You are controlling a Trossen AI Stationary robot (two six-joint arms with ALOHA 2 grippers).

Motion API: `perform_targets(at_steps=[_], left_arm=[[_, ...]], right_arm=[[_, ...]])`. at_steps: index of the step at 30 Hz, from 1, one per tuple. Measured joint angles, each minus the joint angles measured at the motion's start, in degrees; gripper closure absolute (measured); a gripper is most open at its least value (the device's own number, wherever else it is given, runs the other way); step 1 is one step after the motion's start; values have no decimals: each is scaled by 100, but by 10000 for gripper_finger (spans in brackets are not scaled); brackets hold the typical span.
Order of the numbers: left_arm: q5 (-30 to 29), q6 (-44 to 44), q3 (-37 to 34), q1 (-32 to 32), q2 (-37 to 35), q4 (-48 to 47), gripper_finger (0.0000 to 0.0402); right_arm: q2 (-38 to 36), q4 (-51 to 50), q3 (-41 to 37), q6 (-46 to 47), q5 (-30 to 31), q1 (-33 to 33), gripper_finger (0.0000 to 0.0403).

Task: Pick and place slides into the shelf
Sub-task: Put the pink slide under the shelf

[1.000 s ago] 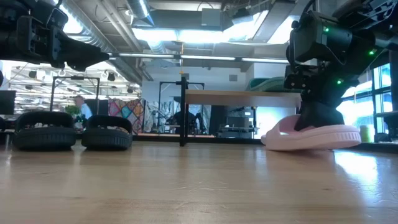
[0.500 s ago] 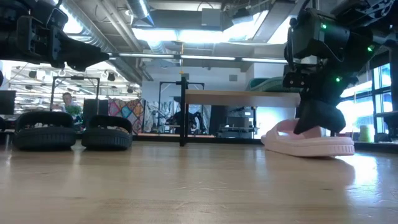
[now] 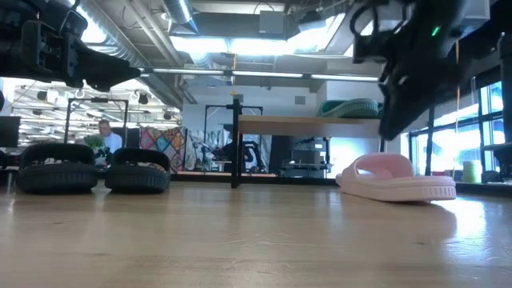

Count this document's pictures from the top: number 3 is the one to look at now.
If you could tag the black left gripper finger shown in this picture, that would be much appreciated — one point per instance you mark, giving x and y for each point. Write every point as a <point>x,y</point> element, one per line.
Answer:
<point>108,72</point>

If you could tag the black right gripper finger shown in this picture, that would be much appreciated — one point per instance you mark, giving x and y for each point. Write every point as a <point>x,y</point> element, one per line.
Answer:
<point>400,108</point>

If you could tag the black rubber slide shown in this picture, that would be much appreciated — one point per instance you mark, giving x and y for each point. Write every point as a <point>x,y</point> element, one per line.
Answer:
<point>138,178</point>
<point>56,176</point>

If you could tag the long ceiling light tube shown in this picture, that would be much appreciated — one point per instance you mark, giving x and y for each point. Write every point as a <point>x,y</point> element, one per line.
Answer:
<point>267,74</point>
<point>188,71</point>
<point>344,77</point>

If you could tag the black diagonal frame strut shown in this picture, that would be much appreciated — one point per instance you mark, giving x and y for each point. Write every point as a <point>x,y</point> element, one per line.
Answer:
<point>480,76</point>

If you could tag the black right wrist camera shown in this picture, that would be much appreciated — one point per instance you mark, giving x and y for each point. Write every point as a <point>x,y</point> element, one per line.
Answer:
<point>372,46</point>

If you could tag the pale pink rubber slide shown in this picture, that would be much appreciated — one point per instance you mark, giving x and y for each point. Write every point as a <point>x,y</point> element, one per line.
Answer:
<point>400,186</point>

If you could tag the light green cylinder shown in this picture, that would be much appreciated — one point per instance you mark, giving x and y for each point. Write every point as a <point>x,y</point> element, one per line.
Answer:
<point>470,172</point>

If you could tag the colourful patchwork quilt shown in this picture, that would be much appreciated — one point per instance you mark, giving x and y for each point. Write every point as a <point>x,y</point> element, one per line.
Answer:
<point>164,146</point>

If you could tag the wooden shelf with black frame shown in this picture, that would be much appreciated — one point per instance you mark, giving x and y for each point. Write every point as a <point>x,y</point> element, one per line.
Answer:
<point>304,126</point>

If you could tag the green rubber slide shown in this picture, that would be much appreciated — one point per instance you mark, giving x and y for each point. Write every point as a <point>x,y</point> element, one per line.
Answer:
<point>381,110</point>
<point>352,109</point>

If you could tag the black monitor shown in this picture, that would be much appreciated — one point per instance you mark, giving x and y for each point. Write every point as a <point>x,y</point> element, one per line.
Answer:
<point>9,132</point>

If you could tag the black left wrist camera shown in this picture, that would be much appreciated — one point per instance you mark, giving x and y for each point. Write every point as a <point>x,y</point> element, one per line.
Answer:
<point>74,23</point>

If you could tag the person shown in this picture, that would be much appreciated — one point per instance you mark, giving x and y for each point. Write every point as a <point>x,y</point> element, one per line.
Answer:
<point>112,140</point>

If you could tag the green potted plant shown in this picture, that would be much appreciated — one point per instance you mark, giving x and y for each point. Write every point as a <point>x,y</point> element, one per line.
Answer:
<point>94,142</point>

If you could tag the black background rig frame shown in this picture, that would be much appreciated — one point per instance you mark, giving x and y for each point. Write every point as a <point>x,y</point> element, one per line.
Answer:
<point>96,101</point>

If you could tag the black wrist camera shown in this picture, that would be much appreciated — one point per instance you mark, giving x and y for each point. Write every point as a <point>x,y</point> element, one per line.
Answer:
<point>372,46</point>
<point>74,23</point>

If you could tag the silver ceiling duct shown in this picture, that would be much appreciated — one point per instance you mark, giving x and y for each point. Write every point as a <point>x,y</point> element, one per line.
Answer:
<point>120,44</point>

